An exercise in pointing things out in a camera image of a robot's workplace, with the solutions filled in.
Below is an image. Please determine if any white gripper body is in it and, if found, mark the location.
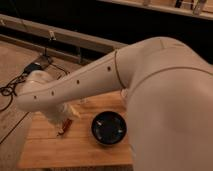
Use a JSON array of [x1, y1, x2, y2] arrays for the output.
[[43, 103, 80, 128]]

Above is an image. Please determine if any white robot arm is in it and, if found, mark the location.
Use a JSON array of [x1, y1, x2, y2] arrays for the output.
[[17, 37, 213, 171]]

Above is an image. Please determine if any wooden table board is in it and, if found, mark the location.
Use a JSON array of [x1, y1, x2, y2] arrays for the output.
[[18, 92, 132, 169]]

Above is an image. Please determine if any black round bowl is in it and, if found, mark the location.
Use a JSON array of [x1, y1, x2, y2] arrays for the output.
[[91, 111, 127, 145]]

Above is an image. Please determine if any black power adapter box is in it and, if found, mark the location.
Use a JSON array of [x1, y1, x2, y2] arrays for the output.
[[23, 55, 54, 76]]

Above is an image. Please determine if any long metal rail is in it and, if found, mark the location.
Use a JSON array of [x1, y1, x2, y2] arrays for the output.
[[0, 14, 126, 53]]

